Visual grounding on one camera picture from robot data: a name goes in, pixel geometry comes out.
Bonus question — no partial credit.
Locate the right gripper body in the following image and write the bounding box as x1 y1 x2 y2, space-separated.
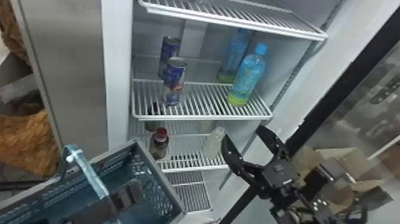
257 155 301 201

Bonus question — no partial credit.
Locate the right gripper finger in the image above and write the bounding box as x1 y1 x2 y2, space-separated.
220 134 264 189
256 125 290 161

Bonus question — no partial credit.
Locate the clear bottle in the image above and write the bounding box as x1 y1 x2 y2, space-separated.
202 126 226 159

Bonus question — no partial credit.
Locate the blue bottle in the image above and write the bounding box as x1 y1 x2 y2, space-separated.
227 43 268 107
216 28 252 85

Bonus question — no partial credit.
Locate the dark bottle with red cap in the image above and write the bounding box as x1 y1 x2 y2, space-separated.
144 102 165 133
149 127 170 160

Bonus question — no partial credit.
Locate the fridge door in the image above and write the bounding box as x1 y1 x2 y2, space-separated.
218 6 400 224

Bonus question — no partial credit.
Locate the blue basket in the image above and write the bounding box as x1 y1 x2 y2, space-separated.
0 139 187 224

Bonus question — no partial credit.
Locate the blue can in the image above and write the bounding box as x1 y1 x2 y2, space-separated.
160 57 188 107
157 35 182 79

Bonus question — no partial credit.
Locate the white fridge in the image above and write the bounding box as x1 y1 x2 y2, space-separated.
11 0 400 224

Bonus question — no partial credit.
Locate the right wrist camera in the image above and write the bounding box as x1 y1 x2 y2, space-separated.
300 161 348 201

